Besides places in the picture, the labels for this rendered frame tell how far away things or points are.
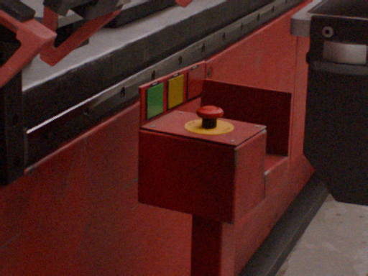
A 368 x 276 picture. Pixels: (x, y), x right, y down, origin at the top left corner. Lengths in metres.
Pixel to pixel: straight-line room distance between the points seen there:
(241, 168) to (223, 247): 0.18
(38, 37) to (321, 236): 2.31
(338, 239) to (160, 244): 1.29
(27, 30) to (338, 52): 0.25
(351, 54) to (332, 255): 2.07
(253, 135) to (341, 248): 1.57
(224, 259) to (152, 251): 0.26
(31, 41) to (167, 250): 1.09
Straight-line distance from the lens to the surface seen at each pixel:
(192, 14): 1.69
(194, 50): 1.72
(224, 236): 1.42
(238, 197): 1.30
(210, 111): 1.31
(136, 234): 1.58
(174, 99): 1.40
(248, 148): 1.30
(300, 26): 0.77
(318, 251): 2.82
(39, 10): 1.00
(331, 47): 0.76
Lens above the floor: 1.18
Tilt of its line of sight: 16 degrees down
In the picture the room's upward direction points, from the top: 2 degrees clockwise
